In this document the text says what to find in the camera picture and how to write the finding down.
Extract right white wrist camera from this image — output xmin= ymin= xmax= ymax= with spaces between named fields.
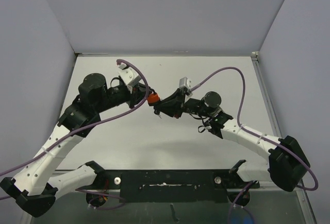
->
xmin=179 ymin=77 xmax=192 ymax=90

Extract orange black padlock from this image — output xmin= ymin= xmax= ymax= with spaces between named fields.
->
xmin=147 ymin=91 xmax=160 ymax=106

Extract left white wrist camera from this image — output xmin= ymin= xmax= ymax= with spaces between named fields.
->
xmin=118 ymin=63 xmax=142 ymax=88

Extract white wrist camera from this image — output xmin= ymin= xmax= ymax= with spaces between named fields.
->
xmin=179 ymin=77 xmax=192 ymax=90
xmin=118 ymin=63 xmax=142 ymax=88

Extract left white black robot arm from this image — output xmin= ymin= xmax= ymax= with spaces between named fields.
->
xmin=1 ymin=73 xmax=154 ymax=217

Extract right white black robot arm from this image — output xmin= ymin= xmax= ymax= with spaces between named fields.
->
xmin=147 ymin=89 xmax=310 ymax=192

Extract aluminium frame rail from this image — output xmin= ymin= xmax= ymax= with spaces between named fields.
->
xmin=251 ymin=51 xmax=317 ymax=223

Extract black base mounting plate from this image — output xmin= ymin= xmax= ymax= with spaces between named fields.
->
xmin=83 ymin=169 xmax=247 ymax=203

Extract black head keys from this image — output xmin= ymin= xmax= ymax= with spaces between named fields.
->
xmin=154 ymin=110 xmax=162 ymax=119

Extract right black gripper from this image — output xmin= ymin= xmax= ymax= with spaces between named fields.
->
xmin=154 ymin=90 xmax=212 ymax=119

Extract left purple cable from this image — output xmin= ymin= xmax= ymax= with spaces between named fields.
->
xmin=0 ymin=58 xmax=150 ymax=201

